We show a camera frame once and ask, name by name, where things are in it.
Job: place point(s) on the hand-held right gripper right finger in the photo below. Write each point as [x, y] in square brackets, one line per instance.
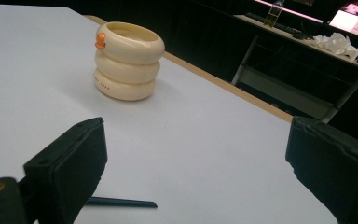
[335, 165]

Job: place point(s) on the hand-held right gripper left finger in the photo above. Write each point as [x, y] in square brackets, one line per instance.
[68, 168]

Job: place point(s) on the dark pen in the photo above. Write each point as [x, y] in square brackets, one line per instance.
[121, 203]

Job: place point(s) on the cream ringed pen holder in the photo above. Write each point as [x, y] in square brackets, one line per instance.
[127, 62]

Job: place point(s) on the side desk with metal legs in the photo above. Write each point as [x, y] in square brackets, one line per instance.
[292, 84]

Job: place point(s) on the crumpled white paper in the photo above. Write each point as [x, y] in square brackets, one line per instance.
[338, 45]

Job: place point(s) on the computer monitor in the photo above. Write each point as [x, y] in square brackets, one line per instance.
[355, 17]

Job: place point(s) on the clear plastic bottle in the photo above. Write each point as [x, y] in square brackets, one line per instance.
[274, 14]

